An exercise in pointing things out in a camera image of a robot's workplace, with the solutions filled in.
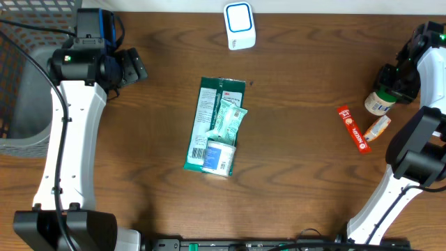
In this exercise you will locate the blue white yogurt cup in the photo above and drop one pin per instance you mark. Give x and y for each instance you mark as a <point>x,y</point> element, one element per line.
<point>218,158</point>

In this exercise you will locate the white teal wipes packet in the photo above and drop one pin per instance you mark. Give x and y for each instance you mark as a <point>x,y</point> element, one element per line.
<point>228,120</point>

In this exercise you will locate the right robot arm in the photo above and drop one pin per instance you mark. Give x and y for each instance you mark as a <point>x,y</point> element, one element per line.
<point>413,163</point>

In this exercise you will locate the white barcode scanner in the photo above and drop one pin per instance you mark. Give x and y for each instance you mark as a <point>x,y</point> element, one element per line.
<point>240,26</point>

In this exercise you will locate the small orange box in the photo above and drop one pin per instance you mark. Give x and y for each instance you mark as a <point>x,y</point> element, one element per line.
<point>377,128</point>

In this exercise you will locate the green lid jar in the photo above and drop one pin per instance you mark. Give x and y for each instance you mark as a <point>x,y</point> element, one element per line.
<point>379,102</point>

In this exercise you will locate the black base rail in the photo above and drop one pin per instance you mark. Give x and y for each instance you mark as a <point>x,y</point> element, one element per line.
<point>172,244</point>

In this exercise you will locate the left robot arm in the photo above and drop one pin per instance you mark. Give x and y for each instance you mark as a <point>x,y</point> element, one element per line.
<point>81,74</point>

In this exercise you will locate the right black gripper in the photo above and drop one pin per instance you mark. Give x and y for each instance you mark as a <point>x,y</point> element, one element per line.
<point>385,78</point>

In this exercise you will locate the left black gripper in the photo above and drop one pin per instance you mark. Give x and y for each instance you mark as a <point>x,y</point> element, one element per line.
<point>134,67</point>

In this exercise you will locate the red coffee stick sachet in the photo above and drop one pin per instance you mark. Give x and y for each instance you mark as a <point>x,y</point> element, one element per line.
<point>352,128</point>

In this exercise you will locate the grey plastic mesh basket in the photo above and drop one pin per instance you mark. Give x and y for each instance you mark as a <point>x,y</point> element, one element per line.
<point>38,28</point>

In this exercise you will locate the green white glove package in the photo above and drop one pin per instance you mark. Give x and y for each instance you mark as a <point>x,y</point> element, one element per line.
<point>211,91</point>

